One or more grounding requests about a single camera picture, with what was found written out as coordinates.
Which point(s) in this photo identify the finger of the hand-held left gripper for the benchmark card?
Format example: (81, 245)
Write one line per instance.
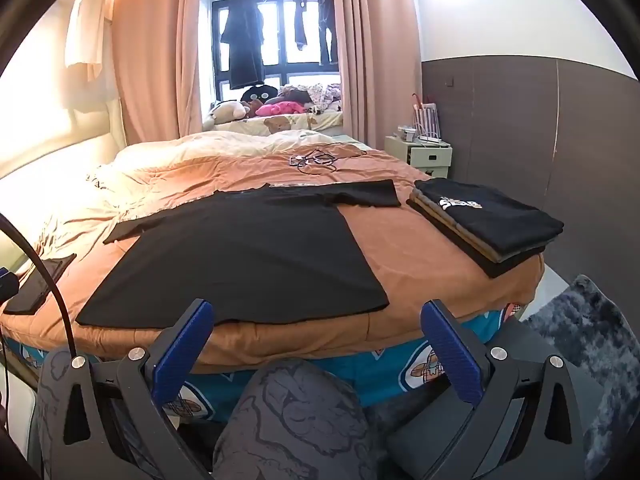
(7, 282)

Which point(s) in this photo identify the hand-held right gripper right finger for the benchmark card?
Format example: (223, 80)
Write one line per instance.
(450, 355)

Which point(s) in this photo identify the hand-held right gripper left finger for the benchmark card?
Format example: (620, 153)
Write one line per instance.
(182, 340)

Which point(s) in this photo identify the black t-shirt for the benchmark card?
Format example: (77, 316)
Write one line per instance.
(240, 250)

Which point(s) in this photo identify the stack of folded clothes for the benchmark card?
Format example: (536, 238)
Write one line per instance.
(500, 220)

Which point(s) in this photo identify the pile of patterned clothes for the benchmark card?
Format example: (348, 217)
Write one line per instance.
(320, 96)

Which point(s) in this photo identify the black tablet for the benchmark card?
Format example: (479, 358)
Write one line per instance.
(35, 285)

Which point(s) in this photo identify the brown plush blanket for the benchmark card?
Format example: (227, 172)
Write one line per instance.
(400, 260)

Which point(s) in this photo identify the person's left leg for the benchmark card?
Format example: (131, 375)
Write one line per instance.
(50, 410)

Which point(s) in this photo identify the person's leg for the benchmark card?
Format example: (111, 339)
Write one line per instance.
(300, 425)
(50, 410)

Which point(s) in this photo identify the grey shaggy rug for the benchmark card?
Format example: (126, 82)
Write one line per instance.
(590, 340)

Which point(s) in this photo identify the person's right leg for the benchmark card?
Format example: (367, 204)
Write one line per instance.
(300, 425)

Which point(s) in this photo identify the white padded headboard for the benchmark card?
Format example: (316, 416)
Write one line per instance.
(60, 135)

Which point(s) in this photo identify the pale green nightstand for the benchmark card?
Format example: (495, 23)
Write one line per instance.
(420, 156)

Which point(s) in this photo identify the white striped rack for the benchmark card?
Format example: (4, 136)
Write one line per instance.
(429, 117)

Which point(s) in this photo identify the black plush toy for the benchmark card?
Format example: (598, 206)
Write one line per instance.
(257, 94)

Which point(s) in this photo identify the hanging white shirt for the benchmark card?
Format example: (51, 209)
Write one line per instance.
(90, 25)

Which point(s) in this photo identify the pink curtain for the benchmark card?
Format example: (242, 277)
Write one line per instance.
(380, 50)
(155, 50)

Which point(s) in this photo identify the hanging black coat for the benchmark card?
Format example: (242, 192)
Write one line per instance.
(242, 40)

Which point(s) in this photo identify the black framed window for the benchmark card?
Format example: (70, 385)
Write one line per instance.
(280, 35)

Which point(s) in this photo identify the hanging dark narrow garment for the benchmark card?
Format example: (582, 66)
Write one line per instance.
(300, 20)

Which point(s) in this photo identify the hanging dark pants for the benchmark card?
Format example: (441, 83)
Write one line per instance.
(327, 25)

